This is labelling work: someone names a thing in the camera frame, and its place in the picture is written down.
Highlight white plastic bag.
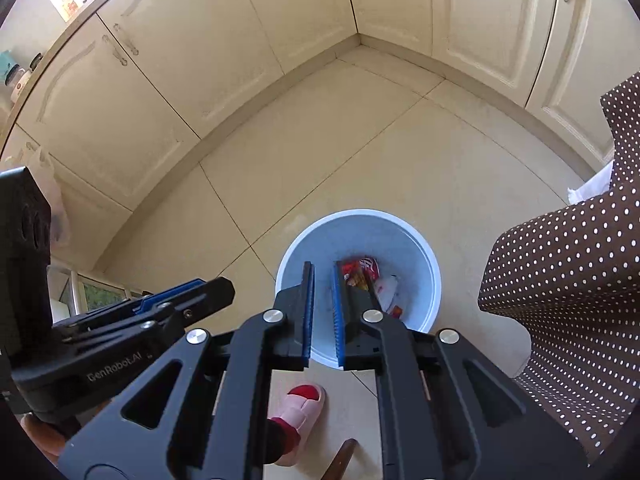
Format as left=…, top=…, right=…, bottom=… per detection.
left=372, top=274, right=401, bottom=311

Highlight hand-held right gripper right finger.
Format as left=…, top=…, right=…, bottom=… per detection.
left=332, top=260, right=588, bottom=480

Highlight cream lower cabinets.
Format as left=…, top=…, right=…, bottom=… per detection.
left=0, top=0, right=640, bottom=271

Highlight person's left hand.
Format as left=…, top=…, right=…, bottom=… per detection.
left=20, top=411, right=77, bottom=466

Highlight red yellow snack wrapper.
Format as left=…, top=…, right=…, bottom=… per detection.
left=341, top=259, right=373, bottom=293

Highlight pink slipper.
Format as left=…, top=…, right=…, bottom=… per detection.
left=265, top=384, right=327, bottom=467

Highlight white under cloth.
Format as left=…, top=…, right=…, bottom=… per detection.
left=567, top=162, right=614, bottom=206

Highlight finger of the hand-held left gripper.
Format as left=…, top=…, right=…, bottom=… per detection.
left=145, top=276, right=236, bottom=335
left=127, top=280, right=206, bottom=313

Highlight brown polka-dot tablecloth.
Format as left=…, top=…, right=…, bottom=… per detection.
left=477, top=71, right=640, bottom=466

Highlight person's foot red sock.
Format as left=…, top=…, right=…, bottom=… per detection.
left=267, top=385, right=322, bottom=456

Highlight brown wooden chair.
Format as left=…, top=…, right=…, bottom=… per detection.
left=320, top=438, right=359, bottom=480

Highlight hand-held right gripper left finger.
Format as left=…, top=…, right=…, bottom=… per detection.
left=59, top=261, right=317, bottom=480

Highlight large jar with label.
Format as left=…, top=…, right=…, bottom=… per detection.
left=10, top=65, right=34, bottom=106

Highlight blue plastic bucket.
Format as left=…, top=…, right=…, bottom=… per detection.
left=275, top=208, right=443, bottom=367

